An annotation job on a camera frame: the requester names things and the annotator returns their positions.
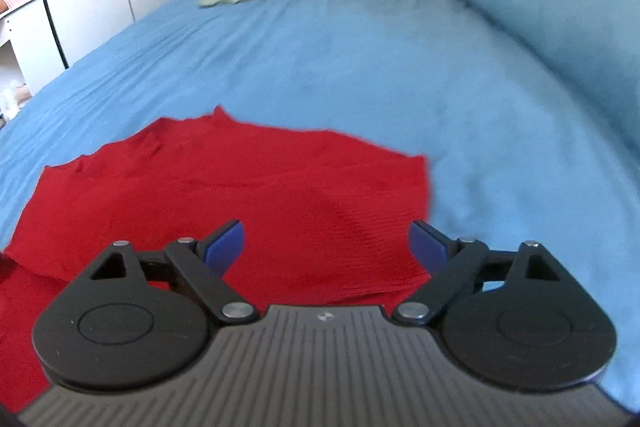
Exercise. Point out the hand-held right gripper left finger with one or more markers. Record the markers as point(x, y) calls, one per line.
point(226, 247)

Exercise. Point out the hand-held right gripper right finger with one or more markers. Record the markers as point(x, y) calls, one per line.
point(426, 246)

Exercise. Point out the red knit garment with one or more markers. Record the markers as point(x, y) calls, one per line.
point(210, 202)

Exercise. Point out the blue bed sheet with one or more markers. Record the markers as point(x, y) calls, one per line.
point(350, 72)

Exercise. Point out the blue rolled duvet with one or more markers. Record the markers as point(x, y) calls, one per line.
point(550, 22)

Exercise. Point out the white shelf unit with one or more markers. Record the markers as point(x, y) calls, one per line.
point(17, 42)

